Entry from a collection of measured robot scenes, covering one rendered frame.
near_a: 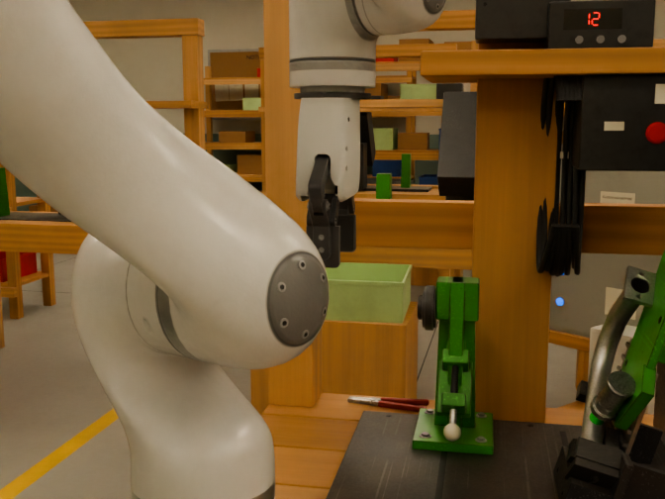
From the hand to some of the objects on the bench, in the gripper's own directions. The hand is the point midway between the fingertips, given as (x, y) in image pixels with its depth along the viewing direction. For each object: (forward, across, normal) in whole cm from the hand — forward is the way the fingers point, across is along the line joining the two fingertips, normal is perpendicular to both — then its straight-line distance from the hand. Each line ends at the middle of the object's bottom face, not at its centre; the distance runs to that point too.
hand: (332, 249), depth 80 cm
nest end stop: (+38, +29, -30) cm, 57 cm away
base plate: (+42, +40, -49) cm, 76 cm away
